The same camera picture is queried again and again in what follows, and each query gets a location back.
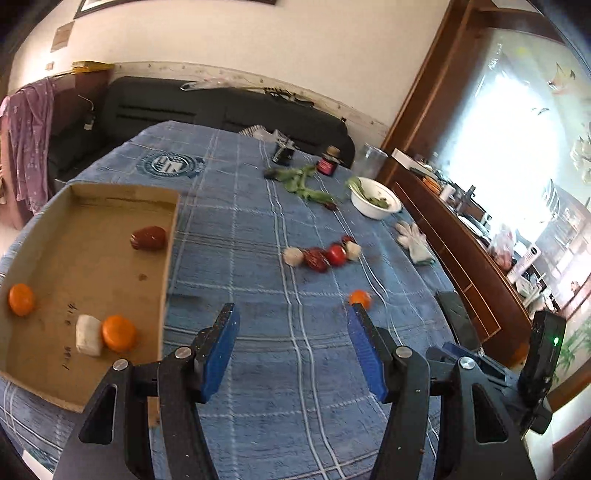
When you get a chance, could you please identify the framed wall painting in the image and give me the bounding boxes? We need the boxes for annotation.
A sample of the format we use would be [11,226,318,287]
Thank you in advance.
[74,0,278,19]

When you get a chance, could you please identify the dark bottle with red label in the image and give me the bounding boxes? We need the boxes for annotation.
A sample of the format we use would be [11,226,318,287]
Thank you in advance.
[316,145,342,176]

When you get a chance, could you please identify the white small appliance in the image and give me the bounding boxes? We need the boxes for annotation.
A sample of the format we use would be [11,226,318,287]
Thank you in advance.
[508,247,541,287]

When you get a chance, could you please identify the brown wall plaque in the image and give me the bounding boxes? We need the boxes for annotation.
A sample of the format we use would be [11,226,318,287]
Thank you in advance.
[51,21,75,51]

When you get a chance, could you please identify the black metal device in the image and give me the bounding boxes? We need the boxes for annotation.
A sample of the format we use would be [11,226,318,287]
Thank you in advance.
[271,131,298,167]

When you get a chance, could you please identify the greens in bowl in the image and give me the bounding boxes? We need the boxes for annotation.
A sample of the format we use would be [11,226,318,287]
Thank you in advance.
[346,178,391,208]

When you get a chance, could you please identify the white flat box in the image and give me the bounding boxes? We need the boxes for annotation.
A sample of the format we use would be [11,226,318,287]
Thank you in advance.
[392,148,435,169]

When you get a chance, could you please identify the clear plastic bag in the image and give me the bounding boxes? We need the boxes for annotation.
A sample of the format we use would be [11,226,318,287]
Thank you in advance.
[180,78,259,92]

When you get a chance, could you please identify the brown armchair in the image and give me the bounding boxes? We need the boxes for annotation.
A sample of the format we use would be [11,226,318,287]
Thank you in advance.
[0,69,112,232]

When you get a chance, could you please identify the black leather sofa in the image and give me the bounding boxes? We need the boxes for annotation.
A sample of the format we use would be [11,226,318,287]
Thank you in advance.
[48,76,356,181]

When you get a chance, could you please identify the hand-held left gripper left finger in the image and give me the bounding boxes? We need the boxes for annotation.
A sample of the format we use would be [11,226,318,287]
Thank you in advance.
[53,302,242,480]

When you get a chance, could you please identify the yellow flat package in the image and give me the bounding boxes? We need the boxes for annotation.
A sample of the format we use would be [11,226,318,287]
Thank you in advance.
[71,60,115,73]

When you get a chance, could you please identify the clear glass jar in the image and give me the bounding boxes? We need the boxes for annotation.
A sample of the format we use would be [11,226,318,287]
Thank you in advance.
[353,143,389,181]

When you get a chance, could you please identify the leafy green vegetable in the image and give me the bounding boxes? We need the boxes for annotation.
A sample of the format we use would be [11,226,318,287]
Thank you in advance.
[264,165,345,206]

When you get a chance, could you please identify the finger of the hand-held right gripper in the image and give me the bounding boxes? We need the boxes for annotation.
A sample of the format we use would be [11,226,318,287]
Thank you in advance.
[427,342,525,409]
[435,291,483,355]

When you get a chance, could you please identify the black tangled cords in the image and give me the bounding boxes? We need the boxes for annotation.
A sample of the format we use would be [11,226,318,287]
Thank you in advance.
[263,88,315,104]

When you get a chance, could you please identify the white charger cable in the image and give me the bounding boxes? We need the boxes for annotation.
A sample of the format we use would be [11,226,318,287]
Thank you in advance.
[78,93,97,131]

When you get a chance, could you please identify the shallow cardboard box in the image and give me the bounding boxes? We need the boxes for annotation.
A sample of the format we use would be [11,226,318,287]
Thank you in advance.
[0,182,181,414]

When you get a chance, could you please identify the pink plastic bag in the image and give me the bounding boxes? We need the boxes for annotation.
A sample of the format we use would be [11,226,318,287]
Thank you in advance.
[489,228,518,271]

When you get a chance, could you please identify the white bowl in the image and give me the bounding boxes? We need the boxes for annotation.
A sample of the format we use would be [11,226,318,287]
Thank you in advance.
[350,176,402,219]

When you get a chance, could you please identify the white work glove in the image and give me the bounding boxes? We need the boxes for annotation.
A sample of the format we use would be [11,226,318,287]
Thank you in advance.
[394,220,437,265]

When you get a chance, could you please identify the purple floral garment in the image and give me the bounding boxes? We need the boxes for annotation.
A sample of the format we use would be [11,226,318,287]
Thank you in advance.
[0,76,56,215]

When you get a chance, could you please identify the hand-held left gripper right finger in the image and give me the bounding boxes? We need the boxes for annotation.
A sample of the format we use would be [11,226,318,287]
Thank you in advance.
[347,304,539,480]

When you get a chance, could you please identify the large red date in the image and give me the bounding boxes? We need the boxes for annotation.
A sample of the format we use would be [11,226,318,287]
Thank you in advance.
[302,248,329,274]

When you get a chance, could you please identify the striped cloth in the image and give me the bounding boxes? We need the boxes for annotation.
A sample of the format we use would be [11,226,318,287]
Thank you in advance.
[238,124,278,141]

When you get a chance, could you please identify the wooden sideboard cabinet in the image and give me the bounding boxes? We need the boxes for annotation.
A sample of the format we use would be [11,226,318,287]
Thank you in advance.
[379,148,532,365]

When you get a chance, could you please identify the wooden window frame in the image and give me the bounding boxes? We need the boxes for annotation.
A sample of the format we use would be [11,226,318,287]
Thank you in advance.
[379,0,568,148]

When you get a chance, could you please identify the decorated glass panel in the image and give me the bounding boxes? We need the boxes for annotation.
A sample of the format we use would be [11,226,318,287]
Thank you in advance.
[438,28,591,416]

